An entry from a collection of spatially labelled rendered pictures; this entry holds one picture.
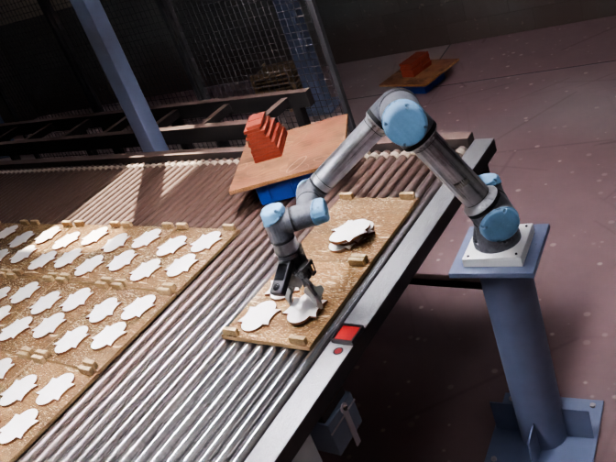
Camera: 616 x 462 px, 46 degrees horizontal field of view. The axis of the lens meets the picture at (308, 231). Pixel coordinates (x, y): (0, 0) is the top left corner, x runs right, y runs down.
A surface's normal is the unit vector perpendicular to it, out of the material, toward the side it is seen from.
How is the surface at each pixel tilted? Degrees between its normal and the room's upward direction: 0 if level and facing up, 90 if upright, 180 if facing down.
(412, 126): 81
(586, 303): 0
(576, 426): 90
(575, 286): 0
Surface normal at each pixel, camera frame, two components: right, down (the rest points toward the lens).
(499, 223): 0.11, 0.55
